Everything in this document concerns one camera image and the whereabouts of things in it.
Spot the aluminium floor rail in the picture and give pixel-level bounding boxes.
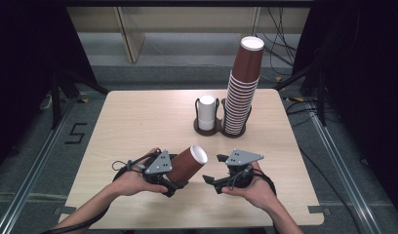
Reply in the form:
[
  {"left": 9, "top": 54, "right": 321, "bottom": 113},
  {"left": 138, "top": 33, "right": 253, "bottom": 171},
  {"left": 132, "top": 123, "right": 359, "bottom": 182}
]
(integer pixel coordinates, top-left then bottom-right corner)
[
  {"left": 0, "top": 97, "right": 78, "bottom": 234},
  {"left": 307, "top": 100, "right": 385, "bottom": 234}
]

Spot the black metal stand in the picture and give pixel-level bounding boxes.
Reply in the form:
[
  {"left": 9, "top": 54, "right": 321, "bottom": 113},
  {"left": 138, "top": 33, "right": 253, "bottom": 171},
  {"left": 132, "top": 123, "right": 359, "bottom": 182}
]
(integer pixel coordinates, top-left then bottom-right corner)
[
  {"left": 273, "top": 48, "right": 329, "bottom": 128},
  {"left": 50, "top": 67, "right": 110, "bottom": 131}
]

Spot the white paper cup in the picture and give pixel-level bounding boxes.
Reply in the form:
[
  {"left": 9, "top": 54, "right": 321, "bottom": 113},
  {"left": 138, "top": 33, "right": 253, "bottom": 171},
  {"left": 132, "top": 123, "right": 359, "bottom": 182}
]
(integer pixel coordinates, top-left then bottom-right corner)
[
  {"left": 197, "top": 118, "right": 216, "bottom": 132},
  {"left": 198, "top": 95, "right": 217, "bottom": 122}
]

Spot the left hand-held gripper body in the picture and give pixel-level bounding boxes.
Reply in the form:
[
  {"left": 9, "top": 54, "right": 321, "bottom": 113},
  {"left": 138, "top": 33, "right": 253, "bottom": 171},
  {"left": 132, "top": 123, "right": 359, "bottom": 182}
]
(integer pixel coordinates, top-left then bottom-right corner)
[{"left": 142, "top": 149, "right": 174, "bottom": 186}]

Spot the brown paper cup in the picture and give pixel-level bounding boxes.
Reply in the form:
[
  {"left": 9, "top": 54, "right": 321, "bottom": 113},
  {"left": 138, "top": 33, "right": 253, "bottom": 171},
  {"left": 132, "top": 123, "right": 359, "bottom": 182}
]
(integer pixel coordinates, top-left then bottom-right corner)
[{"left": 166, "top": 144, "right": 209, "bottom": 185}]

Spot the right hand-held gripper cable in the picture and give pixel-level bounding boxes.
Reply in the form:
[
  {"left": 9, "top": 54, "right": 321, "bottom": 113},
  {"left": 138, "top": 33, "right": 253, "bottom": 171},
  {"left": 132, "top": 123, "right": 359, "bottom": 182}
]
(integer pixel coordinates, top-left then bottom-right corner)
[{"left": 227, "top": 165, "right": 278, "bottom": 197}]

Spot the hand-held gripper cable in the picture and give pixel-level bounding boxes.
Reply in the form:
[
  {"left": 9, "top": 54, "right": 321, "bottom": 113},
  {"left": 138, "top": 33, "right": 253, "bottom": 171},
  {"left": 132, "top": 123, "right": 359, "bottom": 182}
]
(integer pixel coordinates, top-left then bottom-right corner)
[
  {"left": 40, "top": 151, "right": 163, "bottom": 234},
  {"left": 227, "top": 165, "right": 278, "bottom": 197}
]

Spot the bundle of black wall cables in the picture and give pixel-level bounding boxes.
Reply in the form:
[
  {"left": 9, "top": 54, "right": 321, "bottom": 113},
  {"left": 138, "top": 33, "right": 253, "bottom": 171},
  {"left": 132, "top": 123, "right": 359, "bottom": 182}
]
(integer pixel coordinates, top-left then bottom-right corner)
[{"left": 255, "top": 7, "right": 299, "bottom": 77}]

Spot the beige wooden board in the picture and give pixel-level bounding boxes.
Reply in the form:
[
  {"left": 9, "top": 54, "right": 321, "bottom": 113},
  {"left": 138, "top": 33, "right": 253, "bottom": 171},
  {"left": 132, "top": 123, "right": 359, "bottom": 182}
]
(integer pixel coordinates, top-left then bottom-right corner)
[{"left": 113, "top": 7, "right": 146, "bottom": 64}]

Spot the grey tape tab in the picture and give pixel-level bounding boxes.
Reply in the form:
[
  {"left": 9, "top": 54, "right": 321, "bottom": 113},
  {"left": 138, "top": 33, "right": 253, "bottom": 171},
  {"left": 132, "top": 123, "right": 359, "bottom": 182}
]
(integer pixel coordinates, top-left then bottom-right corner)
[
  {"left": 54, "top": 206, "right": 77, "bottom": 216},
  {"left": 307, "top": 205, "right": 332, "bottom": 215}
]

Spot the person's right hand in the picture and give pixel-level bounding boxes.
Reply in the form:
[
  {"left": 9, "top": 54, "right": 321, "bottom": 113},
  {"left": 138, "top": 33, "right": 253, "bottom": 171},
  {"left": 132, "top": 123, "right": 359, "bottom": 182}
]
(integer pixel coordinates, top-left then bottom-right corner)
[{"left": 220, "top": 160, "right": 279, "bottom": 213}]

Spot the left hand-held gripper cable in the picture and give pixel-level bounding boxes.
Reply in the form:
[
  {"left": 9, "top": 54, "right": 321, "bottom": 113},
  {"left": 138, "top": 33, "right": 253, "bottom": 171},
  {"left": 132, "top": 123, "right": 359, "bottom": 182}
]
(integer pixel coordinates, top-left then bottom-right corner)
[{"left": 40, "top": 151, "right": 163, "bottom": 234}]

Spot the black floor cable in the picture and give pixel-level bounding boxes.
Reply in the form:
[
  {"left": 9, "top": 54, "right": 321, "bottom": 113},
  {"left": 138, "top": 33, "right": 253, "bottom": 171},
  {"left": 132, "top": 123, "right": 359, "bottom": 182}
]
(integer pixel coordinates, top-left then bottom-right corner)
[{"left": 285, "top": 99, "right": 363, "bottom": 234}]

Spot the person's left hand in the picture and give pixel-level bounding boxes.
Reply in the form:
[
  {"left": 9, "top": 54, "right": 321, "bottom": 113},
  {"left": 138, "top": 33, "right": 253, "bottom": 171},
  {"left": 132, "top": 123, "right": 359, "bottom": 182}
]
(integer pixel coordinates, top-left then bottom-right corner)
[{"left": 110, "top": 147, "right": 169, "bottom": 198}]

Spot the stack of brown cups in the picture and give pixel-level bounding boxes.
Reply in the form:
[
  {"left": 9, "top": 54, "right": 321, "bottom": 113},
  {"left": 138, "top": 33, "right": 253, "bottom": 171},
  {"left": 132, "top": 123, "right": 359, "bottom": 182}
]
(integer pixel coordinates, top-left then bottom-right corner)
[{"left": 220, "top": 35, "right": 265, "bottom": 137}]

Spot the dark brown cup holder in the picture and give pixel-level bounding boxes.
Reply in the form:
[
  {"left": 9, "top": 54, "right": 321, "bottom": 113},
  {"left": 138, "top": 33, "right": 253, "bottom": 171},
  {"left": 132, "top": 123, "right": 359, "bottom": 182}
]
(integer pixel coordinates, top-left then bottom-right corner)
[{"left": 193, "top": 97, "right": 253, "bottom": 139}]

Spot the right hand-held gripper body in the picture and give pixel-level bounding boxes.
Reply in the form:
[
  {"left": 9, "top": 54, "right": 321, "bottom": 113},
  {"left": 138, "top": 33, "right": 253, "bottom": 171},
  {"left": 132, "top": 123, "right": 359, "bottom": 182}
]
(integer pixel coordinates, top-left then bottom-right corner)
[{"left": 224, "top": 148, "right": 265, "bottom": 190}]

